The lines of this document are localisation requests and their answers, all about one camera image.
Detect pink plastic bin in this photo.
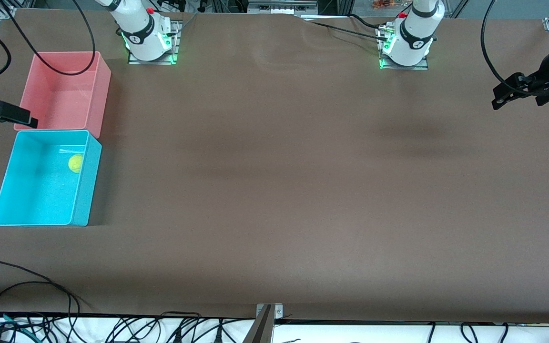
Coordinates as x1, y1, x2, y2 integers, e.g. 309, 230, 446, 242
14, 51, 112, 139

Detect blue plastic bin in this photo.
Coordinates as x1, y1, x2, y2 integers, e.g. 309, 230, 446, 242
0, 130, 102, 227

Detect grey metal box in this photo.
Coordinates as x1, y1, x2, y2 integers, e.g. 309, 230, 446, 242
247, 0, 318, 15

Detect grey metal bar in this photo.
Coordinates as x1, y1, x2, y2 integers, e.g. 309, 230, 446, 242
242, 305, 275, 343

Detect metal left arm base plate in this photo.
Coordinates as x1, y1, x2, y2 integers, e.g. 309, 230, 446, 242
378, 24, 428, 71

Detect short black table cable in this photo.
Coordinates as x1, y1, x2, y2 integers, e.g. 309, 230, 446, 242
348, 13, 386, 31

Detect long black table cable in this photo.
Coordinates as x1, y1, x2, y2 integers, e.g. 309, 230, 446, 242
303, 19, 386, 40

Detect teal cable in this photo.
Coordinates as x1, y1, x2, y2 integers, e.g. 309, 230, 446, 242
0, 311, 34, 342

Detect small metal bracket plate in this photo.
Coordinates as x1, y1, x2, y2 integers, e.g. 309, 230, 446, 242
255, 303, 284, 319

